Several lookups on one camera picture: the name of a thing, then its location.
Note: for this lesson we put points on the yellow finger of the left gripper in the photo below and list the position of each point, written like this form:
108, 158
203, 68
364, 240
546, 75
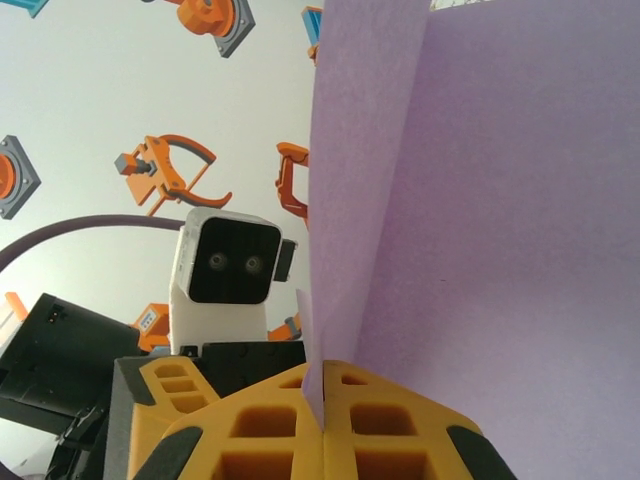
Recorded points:
127, 425

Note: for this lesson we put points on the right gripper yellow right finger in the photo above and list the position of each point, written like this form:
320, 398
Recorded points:
390, 440

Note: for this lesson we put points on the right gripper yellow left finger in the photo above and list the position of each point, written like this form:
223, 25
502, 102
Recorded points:
250, 440

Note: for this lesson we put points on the lilac paper sheet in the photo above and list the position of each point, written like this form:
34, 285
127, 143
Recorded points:
500, 200

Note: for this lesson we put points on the orange claw arm sticker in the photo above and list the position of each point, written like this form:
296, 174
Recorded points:
285, 192

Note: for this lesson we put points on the orange arm grey base sticker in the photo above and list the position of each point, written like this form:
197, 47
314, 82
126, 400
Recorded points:
205, 15

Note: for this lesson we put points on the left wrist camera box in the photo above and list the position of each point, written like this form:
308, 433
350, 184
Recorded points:
230, 260

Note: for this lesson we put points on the orange gripper wall sticker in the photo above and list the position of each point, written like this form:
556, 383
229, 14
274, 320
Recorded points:
160, 170

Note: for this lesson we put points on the blue bracket wall sticker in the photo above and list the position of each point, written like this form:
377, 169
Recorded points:
35, 7

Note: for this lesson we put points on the blue rail wall sticker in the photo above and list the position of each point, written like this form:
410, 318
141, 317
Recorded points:
311, 30

